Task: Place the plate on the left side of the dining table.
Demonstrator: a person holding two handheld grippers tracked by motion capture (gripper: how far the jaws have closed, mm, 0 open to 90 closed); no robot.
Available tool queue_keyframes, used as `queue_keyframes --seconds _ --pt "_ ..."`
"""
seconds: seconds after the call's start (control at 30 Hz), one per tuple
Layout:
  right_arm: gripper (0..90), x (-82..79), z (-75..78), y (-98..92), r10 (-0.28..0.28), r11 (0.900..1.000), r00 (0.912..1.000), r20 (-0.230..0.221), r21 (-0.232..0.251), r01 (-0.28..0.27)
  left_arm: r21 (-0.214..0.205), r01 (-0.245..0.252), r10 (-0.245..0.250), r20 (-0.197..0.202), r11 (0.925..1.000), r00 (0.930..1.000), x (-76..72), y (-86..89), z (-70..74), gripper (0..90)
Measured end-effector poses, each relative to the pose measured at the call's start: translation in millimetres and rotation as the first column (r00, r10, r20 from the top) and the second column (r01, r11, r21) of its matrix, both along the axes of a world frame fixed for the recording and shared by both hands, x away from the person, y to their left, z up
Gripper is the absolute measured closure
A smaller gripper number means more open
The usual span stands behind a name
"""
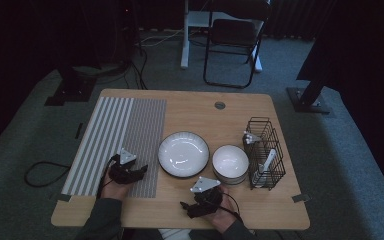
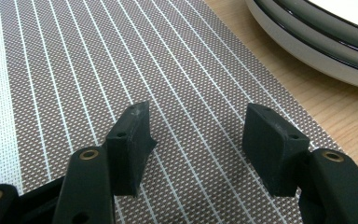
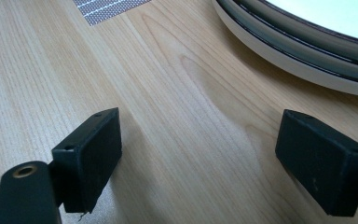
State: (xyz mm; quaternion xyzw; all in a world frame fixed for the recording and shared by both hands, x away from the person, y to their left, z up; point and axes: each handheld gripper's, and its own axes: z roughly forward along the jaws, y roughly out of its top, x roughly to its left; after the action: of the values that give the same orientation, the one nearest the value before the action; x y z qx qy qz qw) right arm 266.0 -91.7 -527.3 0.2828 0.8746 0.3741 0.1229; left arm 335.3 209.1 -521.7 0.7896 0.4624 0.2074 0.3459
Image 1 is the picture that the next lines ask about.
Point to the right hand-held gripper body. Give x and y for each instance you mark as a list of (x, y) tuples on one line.
[(208, 200)]

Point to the white ceramic spoon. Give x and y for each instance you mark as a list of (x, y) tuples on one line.
[(247, 134), (270, 158)]

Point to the dark pleated curtain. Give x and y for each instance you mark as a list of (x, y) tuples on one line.
[(290, 20)]

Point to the black folding chair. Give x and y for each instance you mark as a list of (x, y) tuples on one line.
[(233, 31)]

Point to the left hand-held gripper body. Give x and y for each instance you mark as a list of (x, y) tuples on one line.
[(126, 156)]

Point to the grey striped placemat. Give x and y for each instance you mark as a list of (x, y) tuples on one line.
[(113, 126)]

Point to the white desk frame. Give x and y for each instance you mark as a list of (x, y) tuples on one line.
[(185, 50)]

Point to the black stand base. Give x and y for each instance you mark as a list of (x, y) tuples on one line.
[(73, 90), (308, 100)]

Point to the white ribbed object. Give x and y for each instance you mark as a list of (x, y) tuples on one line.
[(173, 235)]

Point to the grey tape piece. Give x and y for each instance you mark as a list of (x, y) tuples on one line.
[(60, 197), (300, 198)]

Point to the black curtain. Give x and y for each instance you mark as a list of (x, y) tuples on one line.
[(363, 50)]

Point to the small black strip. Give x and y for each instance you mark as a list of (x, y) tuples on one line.
[(78, 131)]

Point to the black equipment tower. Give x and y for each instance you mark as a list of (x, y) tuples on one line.
[(125, 33)]

